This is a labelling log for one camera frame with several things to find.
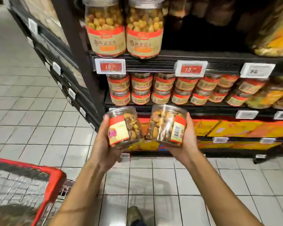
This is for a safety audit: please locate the person's left hand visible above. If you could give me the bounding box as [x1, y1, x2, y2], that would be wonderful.
[89, 114, 126, 173]

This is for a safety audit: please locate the person's right hand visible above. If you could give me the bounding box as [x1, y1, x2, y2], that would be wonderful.
[165, 113, 202, 166]

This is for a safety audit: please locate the red-label clear nut jar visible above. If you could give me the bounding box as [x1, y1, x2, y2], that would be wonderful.
[106, 107, 145, 149]
[146, 104, 188, 147]

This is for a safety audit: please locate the red-trimmed wire shopping cart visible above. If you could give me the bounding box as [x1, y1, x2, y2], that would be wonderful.
[0, 157, 74, 226]

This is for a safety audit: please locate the black metal store shelf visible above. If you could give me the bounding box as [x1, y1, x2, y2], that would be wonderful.
[52, 0, 283, 164]

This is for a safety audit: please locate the row of large nut jars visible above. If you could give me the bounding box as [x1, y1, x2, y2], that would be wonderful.
[247, 0, 283, 57]

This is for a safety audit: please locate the person's right forearm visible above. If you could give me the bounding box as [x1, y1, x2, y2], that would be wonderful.
[177, 150, 265, 226]

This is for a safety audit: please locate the person's left forearm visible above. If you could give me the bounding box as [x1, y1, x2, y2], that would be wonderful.
[49, 158, 116, 226]

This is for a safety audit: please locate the person's shoe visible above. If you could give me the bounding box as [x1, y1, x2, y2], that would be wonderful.
[127, 206, 145, 226]

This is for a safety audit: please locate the flat yellow box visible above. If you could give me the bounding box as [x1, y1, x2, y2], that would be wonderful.
[125, 140, 162, 152]

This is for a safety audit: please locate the long orange yellow box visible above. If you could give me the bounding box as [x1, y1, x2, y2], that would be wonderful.
[208, 120, 283, 138]

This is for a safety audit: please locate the large white price tag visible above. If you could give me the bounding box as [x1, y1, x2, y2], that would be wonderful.
[174, 60, 209, 78]
[240, 62, 276, 79]
[95, 59, 126, 75]

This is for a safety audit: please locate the colourful stocked shelving unit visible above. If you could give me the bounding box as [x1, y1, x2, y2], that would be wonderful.
[2, 0, 102, 132]

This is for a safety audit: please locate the row of brown jars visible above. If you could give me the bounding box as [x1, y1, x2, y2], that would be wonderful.
[163, 0, 255, 27]

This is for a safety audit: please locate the orange chain-print gift box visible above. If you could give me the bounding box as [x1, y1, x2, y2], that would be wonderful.
[192, 119, 222, 137]

